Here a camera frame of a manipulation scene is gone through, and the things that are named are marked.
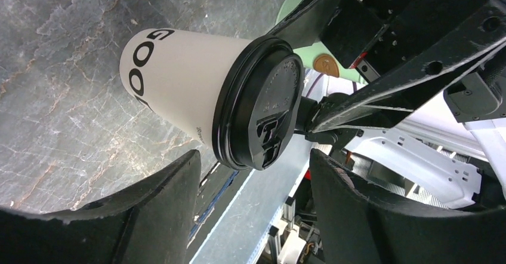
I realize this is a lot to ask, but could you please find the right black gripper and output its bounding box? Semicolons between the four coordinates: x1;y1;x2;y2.
268;0;505;133

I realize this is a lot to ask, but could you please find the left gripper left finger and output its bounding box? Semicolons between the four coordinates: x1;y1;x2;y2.
1;150;201;263

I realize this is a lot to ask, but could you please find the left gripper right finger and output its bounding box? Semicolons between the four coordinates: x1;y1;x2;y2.
309;149;505;263

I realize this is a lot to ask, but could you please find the black coffee lid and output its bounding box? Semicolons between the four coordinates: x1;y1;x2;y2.
212;35;304;170

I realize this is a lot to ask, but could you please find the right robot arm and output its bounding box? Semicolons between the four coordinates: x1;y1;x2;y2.
272;0;505;210

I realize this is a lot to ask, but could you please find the green cup holder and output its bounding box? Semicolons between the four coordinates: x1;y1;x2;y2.
275;0;367;84

